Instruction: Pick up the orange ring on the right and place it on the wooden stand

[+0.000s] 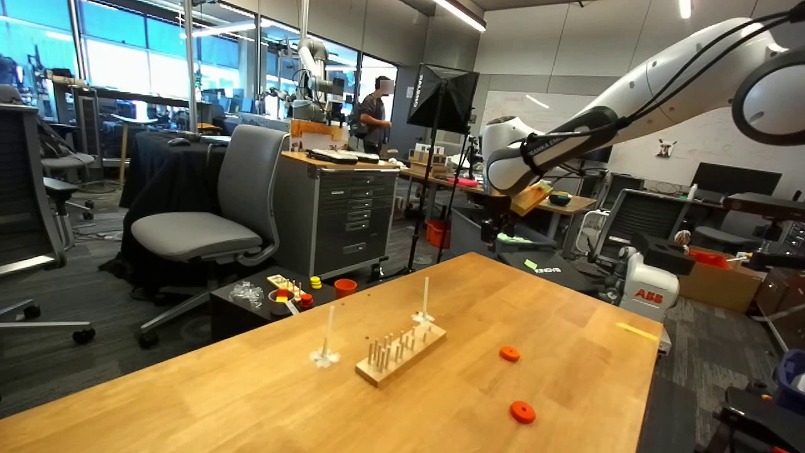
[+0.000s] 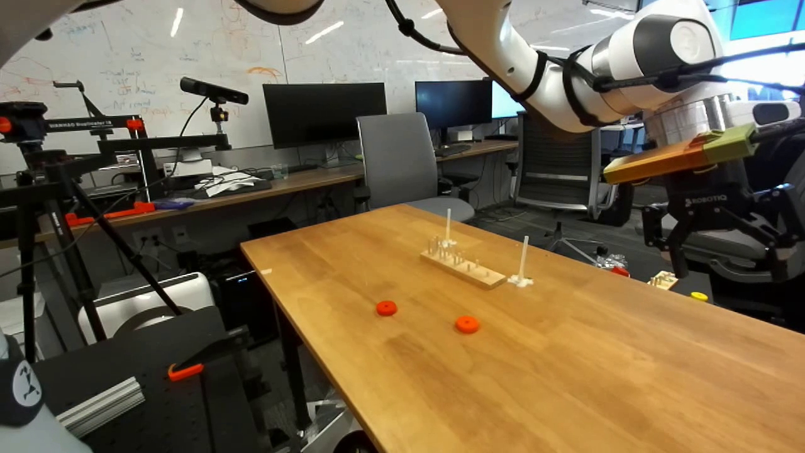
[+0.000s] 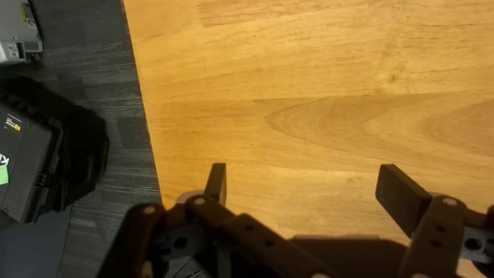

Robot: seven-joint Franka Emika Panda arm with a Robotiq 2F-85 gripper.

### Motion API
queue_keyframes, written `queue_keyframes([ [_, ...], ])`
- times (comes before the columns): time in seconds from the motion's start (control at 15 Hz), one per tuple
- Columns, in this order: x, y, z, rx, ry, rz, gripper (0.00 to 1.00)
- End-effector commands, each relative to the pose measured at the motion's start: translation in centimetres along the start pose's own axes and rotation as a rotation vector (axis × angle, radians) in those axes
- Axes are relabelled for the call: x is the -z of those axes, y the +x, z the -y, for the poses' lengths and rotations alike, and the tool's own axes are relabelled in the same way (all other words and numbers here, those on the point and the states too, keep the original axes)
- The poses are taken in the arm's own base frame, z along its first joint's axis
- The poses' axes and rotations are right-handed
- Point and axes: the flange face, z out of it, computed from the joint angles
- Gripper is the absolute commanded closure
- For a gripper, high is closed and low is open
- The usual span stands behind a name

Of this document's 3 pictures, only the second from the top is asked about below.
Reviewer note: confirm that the black bar camera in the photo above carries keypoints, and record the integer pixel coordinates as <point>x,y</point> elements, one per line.
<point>215,90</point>

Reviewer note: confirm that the black camera tripod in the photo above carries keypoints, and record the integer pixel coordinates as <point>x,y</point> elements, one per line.
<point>51,184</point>

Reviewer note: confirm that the red plastic toy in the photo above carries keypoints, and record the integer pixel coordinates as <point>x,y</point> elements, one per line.
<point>619,270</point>

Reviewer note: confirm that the clear crumpled plastic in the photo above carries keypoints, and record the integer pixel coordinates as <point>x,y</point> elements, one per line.
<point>597,259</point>

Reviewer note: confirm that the wooden camera mount plate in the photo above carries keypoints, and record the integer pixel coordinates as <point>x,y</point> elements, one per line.
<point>670,158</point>

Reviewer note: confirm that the black cap white logo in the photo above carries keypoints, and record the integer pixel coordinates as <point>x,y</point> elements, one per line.
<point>15,387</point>

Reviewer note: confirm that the long wooden desk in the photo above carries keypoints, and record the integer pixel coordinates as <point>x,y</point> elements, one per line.
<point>293,184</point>

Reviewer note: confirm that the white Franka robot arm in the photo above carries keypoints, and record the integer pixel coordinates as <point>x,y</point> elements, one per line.
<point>656,52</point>

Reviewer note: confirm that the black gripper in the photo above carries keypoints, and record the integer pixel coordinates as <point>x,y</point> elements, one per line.
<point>714,211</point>

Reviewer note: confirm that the aluminium extrusion bar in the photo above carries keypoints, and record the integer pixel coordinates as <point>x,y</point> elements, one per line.
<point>96,406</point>

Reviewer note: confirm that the white number card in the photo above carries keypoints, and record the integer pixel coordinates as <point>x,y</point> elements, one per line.
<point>662,281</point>

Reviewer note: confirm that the lit computer monitor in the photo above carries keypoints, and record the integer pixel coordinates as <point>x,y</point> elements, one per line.
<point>507,99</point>

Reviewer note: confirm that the wall whiteboard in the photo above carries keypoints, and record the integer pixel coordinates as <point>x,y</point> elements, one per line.
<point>127,52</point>

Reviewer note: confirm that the grey office chair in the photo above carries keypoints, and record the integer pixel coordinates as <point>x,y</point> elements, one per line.
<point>404,161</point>
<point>730,255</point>

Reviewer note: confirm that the black computer monitor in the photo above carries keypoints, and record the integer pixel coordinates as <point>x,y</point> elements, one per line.
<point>454,105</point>
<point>322,115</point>

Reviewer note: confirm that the black equipment case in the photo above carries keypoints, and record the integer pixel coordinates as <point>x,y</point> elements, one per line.
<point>168,403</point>

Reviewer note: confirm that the wooden peg stand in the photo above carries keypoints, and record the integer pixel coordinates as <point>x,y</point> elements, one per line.
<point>467,268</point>

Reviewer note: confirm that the black table leg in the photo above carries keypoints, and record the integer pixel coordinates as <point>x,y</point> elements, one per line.
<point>293,368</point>

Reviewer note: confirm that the white ABB robot base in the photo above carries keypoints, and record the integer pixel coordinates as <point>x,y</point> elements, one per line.
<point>142,305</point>

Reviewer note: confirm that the black mesh office chair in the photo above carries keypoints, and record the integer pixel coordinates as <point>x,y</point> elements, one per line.
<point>556,161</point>

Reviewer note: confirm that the yellow plastic toy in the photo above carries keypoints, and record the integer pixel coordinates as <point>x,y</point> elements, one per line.
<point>698,296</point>

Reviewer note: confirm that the white paper pile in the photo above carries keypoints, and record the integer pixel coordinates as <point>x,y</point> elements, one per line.
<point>224,183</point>

